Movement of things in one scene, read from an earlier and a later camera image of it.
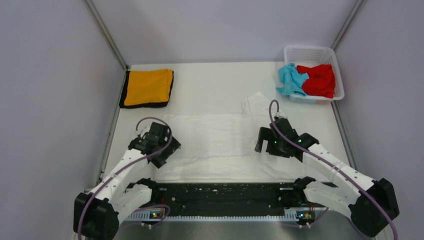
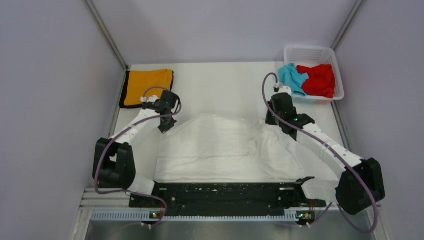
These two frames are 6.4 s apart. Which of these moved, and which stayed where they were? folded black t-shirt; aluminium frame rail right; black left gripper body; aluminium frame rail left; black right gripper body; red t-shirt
Moved: black right gripper body; black left gripper body
Stayed: aluminium frame rail right; red t-shirt; aluminium frame rail left; folded black t-shirt
